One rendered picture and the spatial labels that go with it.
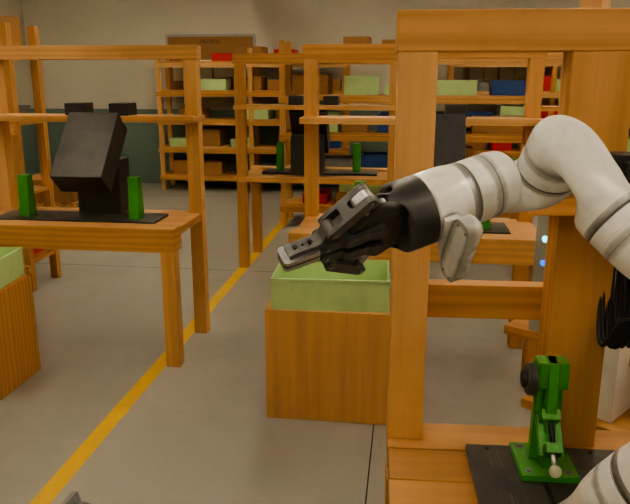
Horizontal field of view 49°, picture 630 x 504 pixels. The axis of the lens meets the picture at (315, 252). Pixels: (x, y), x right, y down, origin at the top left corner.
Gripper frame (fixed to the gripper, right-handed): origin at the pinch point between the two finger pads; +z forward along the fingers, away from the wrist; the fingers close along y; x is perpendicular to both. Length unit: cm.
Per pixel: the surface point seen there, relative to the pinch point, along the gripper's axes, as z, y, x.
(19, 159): 53, -366, -411
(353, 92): -311, -492, -498
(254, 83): -280, -661, -741
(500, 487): -46, -100, 13
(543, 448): -58, -95, 11
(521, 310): -75, -96, -21
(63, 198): 41, -666, -634
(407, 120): -56, -56, -60
